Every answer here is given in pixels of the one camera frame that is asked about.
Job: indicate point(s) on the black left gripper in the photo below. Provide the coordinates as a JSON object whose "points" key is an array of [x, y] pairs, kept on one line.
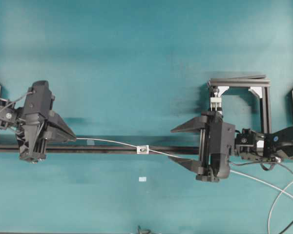
{"points": [[33, 121]]}

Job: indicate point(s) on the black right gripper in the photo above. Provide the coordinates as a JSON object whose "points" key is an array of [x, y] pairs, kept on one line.
{"points": [[217, 144]]}

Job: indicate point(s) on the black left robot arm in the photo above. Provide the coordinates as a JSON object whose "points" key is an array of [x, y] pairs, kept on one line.
{"points": [[9, 116]]}

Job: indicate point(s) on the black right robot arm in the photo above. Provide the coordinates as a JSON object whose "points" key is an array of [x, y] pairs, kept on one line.
{"points": [[262, 148]]}

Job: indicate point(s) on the silver metal fitting block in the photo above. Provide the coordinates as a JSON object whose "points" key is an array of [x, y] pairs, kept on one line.
{"points": [[142, 149]]}

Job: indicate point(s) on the small white label tag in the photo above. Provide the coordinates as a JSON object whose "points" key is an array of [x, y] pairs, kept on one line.
{"points": [[142, 179]]}

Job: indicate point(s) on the white wire holder clip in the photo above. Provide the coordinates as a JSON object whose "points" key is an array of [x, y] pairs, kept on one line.
{"points": [[215, 101]]}

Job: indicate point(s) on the long black aluminium rail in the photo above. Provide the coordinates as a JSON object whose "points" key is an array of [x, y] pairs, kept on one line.
{"points": [[119, 149]]}

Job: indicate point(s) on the black aluminium frame stand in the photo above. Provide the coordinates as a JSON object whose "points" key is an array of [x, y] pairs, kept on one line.
{"points": [[258, 85]]}

